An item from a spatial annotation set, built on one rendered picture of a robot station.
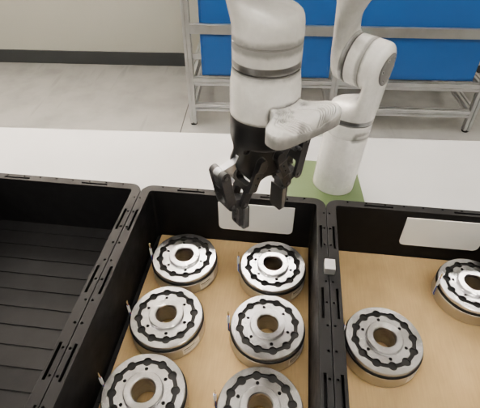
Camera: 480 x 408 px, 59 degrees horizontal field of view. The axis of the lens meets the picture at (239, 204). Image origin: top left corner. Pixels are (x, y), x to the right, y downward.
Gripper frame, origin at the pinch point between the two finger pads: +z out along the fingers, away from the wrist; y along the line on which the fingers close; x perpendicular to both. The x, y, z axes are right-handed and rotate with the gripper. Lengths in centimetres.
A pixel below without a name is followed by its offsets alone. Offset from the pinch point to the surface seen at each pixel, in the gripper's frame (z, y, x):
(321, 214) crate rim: 7.2, -11.8, 1.0
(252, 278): 14.4, 0.8, -0.1
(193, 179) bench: 30, -15, -44
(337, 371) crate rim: 7.3, 5.1, 19.8
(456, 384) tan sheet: 17.2, -10.9, 27.9
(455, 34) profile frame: 41, -194, -76
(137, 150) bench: 30, -10, -64
